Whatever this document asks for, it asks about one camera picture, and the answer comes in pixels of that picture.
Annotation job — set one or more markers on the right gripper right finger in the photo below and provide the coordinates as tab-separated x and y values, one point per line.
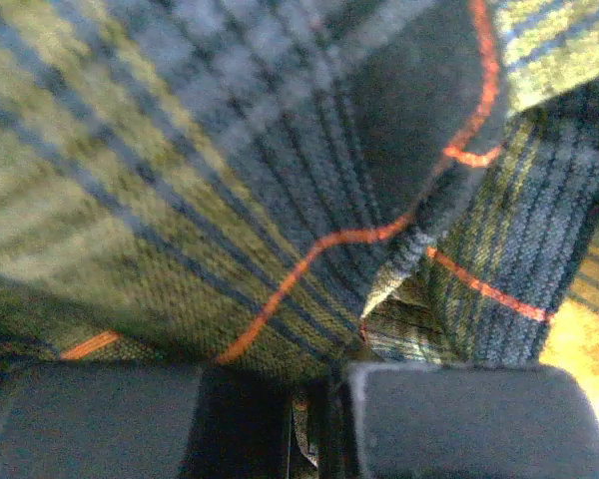
423	420

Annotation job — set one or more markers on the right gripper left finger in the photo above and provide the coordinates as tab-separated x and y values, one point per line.
125	420

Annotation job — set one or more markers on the yellow plaid shirt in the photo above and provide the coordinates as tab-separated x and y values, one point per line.
284	188

